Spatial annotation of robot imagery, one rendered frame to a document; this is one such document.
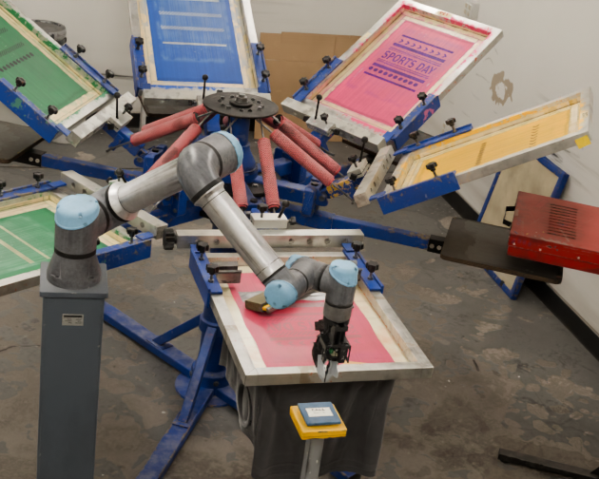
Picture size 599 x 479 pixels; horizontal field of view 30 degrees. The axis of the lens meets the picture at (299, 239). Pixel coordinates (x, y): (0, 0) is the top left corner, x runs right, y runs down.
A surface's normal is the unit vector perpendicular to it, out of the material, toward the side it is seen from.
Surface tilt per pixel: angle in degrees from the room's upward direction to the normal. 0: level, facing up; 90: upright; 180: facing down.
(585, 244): 0
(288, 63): 78
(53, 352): 90
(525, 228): 0
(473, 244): 0
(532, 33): 90
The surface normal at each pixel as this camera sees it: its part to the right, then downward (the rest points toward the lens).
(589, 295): -0.95, 0.00
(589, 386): 0.12, -0.90
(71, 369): 0.18, 0.43
